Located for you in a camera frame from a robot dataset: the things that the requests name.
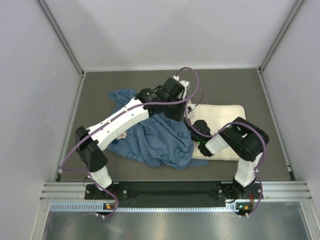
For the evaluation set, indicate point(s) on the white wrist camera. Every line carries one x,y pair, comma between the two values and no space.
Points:
185,84
191,110

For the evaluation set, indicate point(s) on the aluminium frame post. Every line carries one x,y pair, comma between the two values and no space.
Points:
59,34
298,4

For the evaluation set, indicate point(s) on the left aluminium frame post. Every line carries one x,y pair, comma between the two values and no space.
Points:
59,34

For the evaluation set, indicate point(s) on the right aluminium frame post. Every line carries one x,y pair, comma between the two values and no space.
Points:
298,4

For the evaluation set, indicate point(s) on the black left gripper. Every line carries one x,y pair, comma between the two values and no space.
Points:
178,116

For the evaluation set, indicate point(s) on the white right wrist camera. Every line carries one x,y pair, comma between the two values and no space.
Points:
191,110

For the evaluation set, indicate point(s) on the blue cartoon print pillowcase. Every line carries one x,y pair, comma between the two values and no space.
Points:
156,141

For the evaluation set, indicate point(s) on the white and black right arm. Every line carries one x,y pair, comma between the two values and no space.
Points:
247,140

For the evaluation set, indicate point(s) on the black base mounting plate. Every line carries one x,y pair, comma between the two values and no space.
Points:
174,194

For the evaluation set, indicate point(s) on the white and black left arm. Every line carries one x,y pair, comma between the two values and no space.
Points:
94,140

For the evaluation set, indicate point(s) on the cream white pillow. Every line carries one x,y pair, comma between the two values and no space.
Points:
216,116

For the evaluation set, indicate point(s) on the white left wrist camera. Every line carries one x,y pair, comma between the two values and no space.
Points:
185,84

